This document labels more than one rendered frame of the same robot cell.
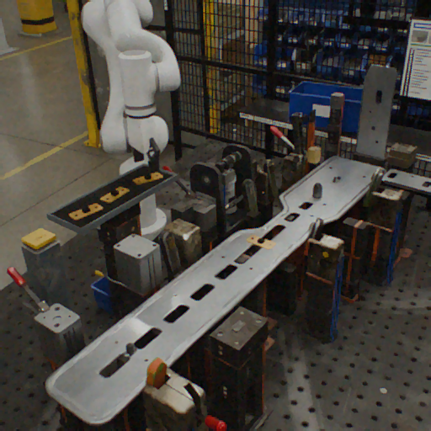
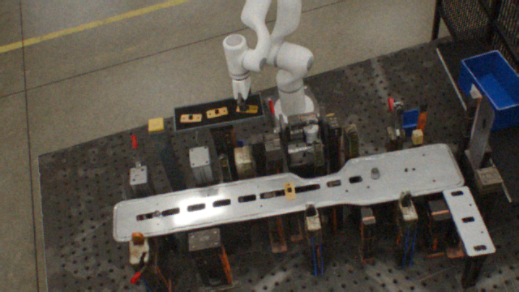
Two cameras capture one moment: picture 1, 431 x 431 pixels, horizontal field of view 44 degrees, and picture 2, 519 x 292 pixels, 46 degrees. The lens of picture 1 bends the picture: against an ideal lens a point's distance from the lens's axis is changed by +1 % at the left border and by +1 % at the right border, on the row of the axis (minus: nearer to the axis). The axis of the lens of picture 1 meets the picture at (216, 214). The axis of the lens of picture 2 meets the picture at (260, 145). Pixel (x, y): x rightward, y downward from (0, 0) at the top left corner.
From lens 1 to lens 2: 1.66 m
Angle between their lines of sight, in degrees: 43
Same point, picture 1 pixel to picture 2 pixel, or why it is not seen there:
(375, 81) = (484, 109)
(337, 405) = not seen: outside the picture
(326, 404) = not seen: outside the picture
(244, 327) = (206, 241)
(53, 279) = (160, 147)
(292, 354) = (285, 265)
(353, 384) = not seen: outside the picture
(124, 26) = (246, 12)
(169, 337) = (178, 219)
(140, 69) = (230, 54)
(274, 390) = (253, 277)
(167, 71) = (249, 61)
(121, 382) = (139, 227)
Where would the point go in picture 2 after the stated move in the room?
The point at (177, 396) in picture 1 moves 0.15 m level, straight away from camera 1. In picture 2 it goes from (135, 254) to (163, 225)
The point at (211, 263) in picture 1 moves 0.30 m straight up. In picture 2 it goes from (246, 187) to (236, 139)
